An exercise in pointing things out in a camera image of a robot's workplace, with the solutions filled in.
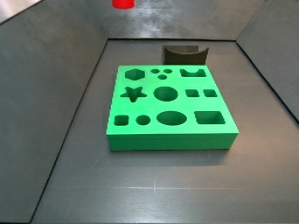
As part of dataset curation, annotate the dark grey curved block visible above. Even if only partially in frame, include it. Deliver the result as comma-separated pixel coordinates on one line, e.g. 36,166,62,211
163,45,210,65

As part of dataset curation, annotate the red cylinder peg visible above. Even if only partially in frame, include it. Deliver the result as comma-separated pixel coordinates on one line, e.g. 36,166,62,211
112,0,136,10

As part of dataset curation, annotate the green shape sorting board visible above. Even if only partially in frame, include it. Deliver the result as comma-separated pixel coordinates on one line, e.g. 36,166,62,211
107,65,239,151

